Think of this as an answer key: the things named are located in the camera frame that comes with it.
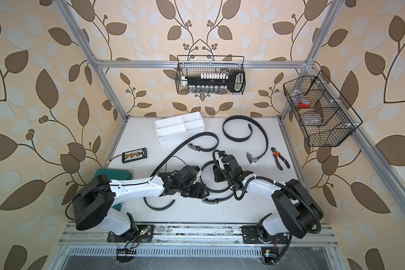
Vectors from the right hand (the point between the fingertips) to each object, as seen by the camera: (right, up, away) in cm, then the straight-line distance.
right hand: (215, 171), depth 90 cm
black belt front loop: (-1, -13, -8) cm, 16 cm away
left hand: (-6, -7, -9) cm, 14 cm away
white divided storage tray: (-26, +23, +19) cm, 40 cm away
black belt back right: (+21, +6, +6) cm, 22 cm away
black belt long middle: (-15, +13, +13) cm, 24 cm away
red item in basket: (+43, +35, -8) cm, 56 cm away
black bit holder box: (-48, +8, +9) cm, 50 cm away
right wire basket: (+53, +29, -8) cm, 60 cm away
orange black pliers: (+37, +9, +9) cm, 39 cm away
